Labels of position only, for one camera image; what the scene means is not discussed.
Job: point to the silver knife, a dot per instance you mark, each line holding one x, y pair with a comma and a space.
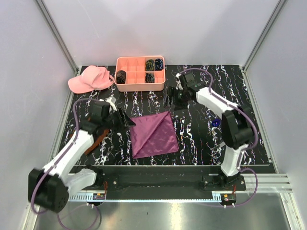
218, 146

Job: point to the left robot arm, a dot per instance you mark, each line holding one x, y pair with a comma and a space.
52, 186

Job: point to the dark rolled sock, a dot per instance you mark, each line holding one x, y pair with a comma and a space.
121, 77

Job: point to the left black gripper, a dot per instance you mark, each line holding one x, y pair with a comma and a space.
127, 122

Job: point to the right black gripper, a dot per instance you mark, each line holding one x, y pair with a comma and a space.
171, 92

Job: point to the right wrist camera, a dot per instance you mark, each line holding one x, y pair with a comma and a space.
185, 81

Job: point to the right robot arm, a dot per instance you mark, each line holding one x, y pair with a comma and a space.
239, 132

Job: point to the purple cloth napkin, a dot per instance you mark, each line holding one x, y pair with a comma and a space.
153, 135

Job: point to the pink divided organizer box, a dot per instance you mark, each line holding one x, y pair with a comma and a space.
144, 73

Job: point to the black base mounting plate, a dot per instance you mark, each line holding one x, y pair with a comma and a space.
159, 183

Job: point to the pink baseball cap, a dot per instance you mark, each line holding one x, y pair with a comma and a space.
92, 78

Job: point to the brown cloth napkin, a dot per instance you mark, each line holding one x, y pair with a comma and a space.
88, 134

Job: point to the blue small object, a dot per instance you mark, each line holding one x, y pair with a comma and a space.
216, 122

